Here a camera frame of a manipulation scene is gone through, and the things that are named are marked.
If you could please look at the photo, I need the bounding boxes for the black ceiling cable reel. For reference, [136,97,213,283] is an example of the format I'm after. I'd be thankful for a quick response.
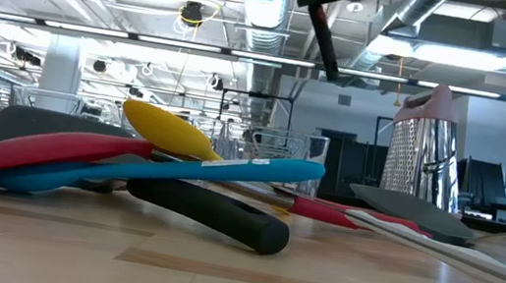
[177,0,207,29]

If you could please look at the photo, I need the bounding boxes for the yellow silicone spoon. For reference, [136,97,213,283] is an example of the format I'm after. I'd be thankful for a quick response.
[116,97,230,165]

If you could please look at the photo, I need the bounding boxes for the black partition panel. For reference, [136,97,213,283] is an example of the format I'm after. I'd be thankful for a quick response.
[451,155,506,207]

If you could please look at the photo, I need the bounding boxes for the blue silicone spoon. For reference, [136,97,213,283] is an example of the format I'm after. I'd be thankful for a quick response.
[0,117,328,235]

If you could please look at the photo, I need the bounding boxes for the red slotted spoon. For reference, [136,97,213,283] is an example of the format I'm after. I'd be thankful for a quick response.
[0,118,441,253]

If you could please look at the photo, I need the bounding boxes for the blue patterned metal tongs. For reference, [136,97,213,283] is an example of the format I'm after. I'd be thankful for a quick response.
[335,206,506,283]

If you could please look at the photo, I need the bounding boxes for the round black spatula black handle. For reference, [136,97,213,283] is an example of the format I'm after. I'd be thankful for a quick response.
[0,101,304,259]

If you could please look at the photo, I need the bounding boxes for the dark cabinet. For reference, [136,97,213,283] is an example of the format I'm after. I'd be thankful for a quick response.
[312,128,391,205]

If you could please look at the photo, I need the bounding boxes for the silver ventilation duct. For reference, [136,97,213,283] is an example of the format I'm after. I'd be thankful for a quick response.
[341,0,458,88]
[221,0,295,127]

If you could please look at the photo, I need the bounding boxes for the white building column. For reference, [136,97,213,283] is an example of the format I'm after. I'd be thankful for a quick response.
[32,30,89,116]

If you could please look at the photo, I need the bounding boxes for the metal box grater pink handle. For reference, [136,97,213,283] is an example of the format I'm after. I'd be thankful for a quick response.
[375,76,478,217]

